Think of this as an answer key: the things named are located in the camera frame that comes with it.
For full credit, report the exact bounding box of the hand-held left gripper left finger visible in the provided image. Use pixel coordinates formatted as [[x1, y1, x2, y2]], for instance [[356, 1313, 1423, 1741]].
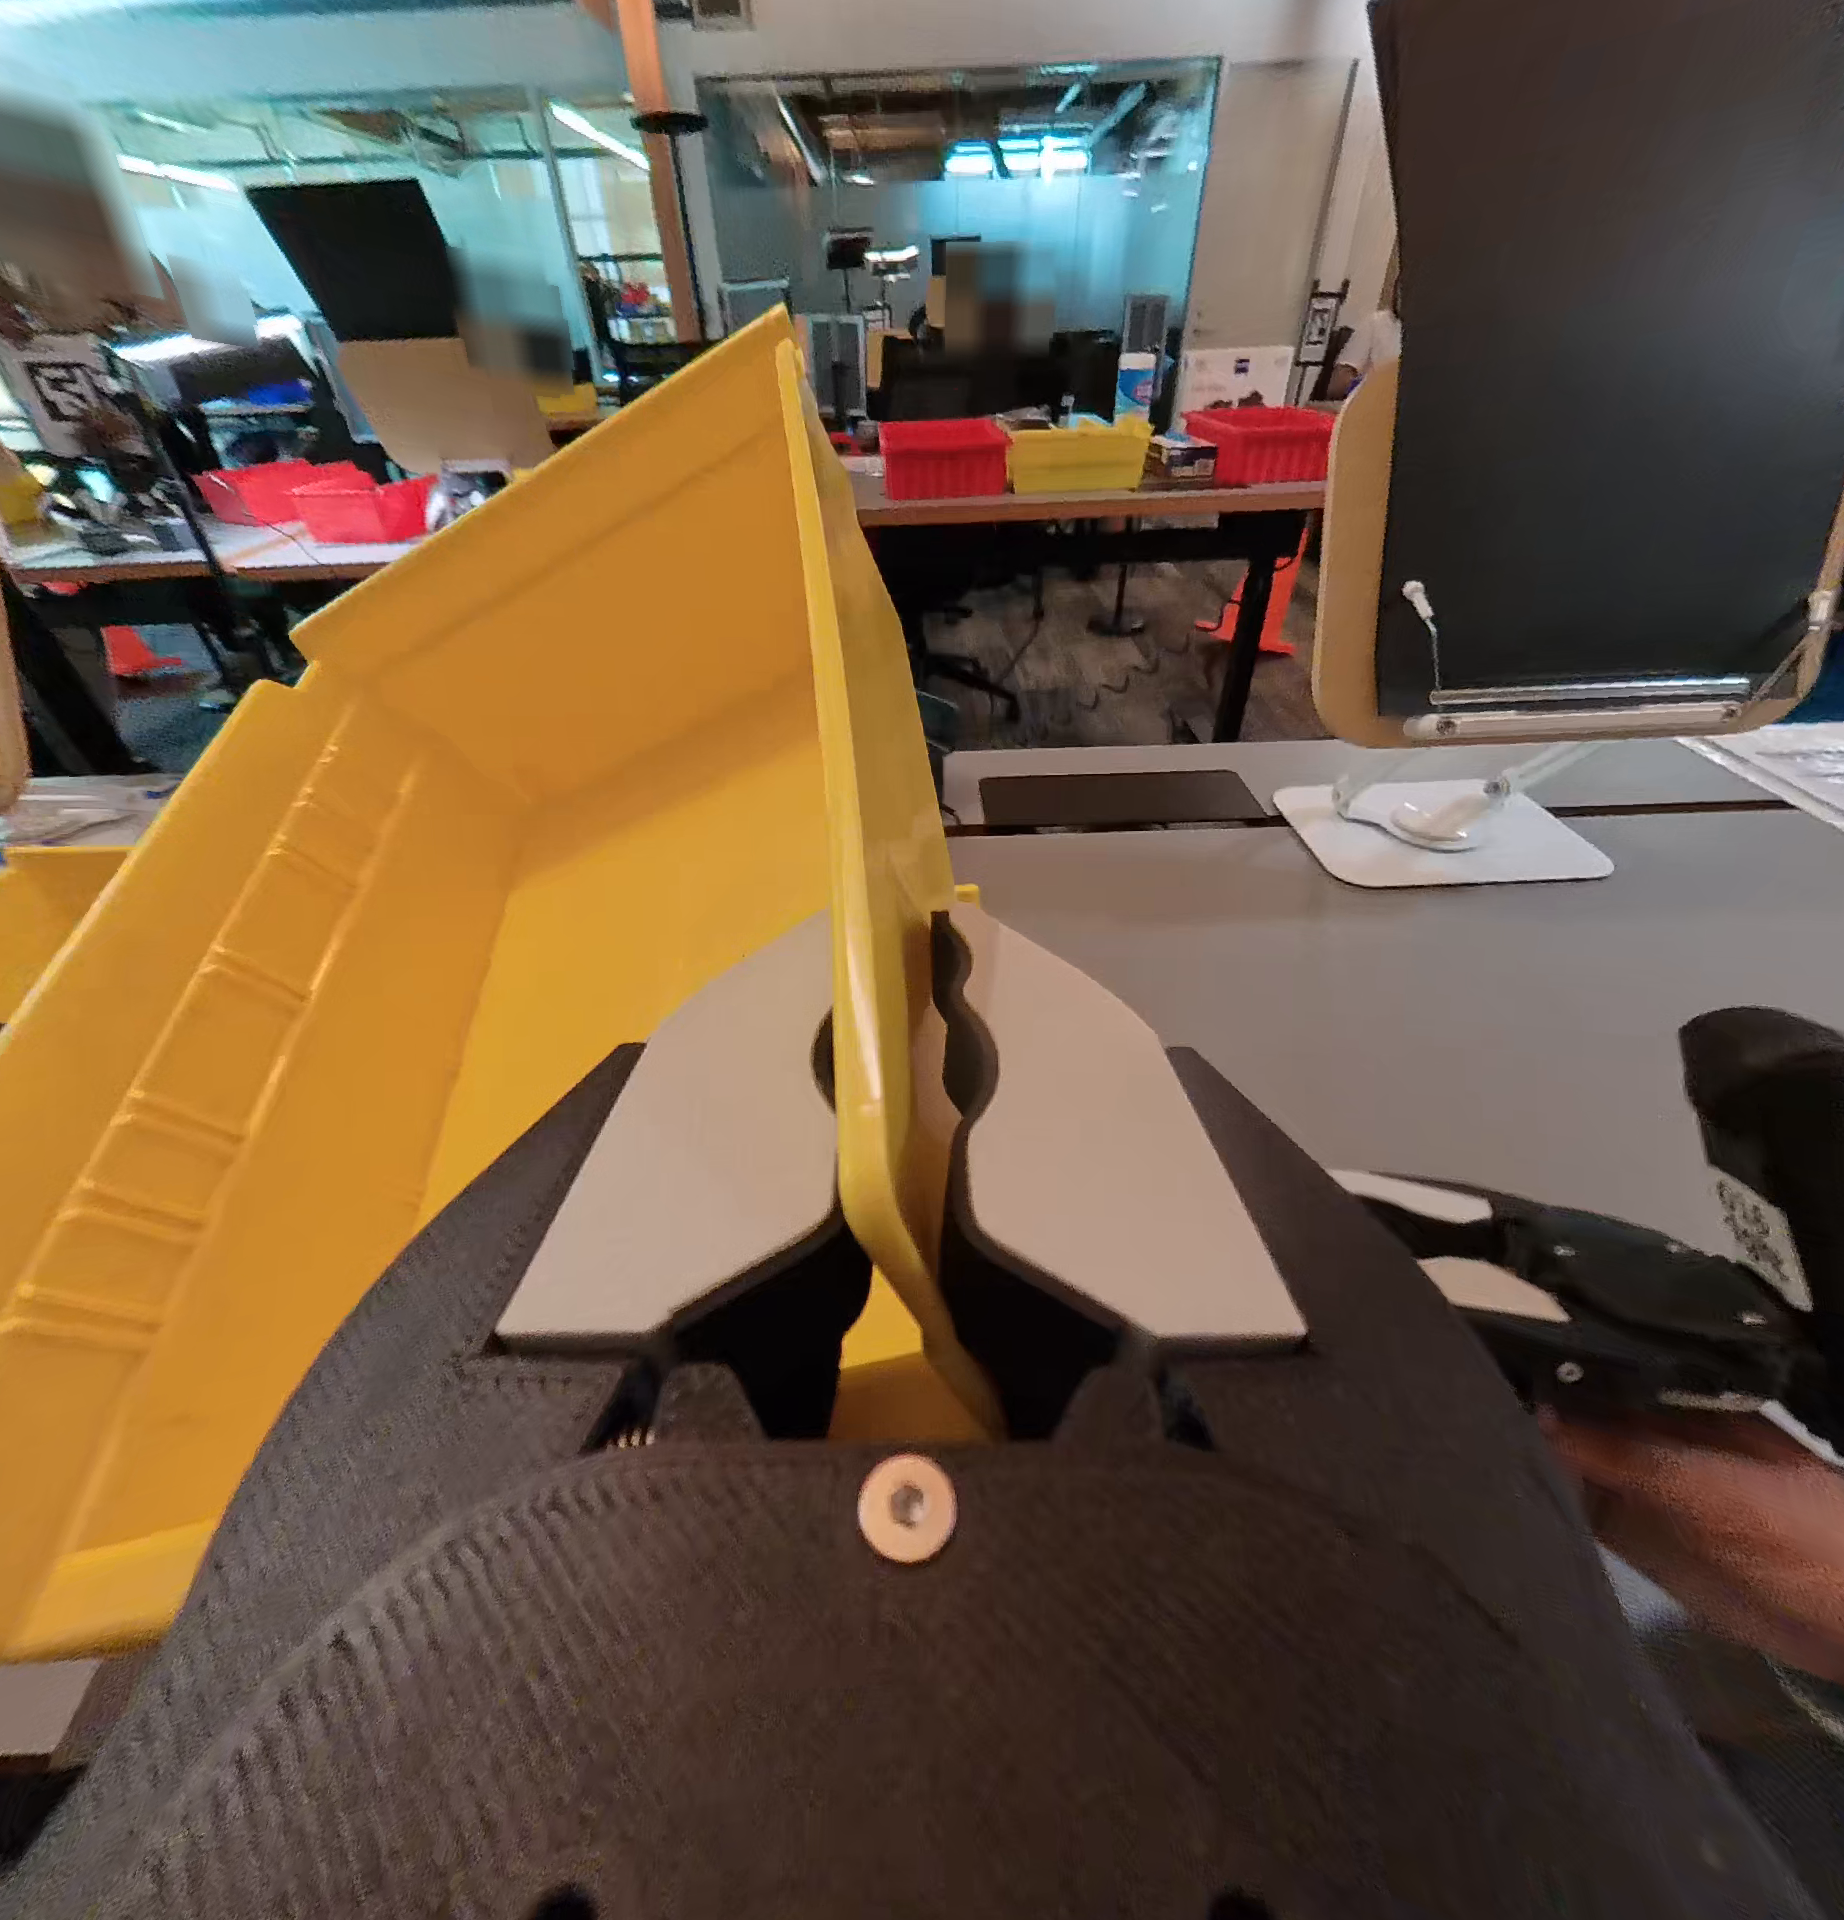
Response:
[[494, 916, 854, 1342]]

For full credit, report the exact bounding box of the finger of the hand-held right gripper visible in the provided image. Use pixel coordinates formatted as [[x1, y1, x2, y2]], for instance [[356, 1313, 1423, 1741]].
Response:
[[1333, 1169, 1495, 1223], [1417, 1260, 1573, 1328]]

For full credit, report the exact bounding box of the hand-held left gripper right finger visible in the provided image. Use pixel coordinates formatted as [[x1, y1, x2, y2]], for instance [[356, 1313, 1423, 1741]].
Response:
[[928, 907, 1310, 1342]]

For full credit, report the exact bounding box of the white panel stand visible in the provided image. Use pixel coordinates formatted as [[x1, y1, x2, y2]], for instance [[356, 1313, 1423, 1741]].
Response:
[[1275, 733, 1617, 891]]

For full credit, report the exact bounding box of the black flat pad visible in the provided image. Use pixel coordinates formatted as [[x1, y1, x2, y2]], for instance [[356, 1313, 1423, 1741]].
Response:
[[981, 765, 1273, 832]]

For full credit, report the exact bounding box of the white printed paper sheet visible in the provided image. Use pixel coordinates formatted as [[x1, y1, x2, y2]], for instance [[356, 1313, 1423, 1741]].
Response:
[[1674, 722, 1844, 835]]

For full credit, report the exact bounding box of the orange cone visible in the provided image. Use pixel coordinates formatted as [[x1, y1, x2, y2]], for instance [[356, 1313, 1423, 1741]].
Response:
[[1201, 551, 1302, 658]]

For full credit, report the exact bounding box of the wooden background table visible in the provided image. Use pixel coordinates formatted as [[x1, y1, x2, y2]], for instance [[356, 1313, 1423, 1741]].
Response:
[[848, 480, 1333, 747]]

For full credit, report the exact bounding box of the small yellow plastic bin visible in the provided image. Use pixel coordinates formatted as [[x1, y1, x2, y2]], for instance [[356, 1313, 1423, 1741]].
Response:
[[1003, 415, 1151, 496]]

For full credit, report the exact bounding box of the red plastic bin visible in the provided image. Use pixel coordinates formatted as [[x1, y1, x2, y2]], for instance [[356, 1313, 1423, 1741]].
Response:
[[194, 460, 435, 545], [1181, 403, 1341, 491], [877, 415, 1012, 499]]

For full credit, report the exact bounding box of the black tablet on white stand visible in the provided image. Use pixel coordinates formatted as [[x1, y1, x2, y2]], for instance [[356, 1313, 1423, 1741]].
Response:
[[1313, 0, 1844, 748]]

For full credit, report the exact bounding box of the black white marker tag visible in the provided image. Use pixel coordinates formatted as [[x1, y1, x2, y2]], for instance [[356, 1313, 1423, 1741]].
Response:
[[21, 339, 117, 440]]

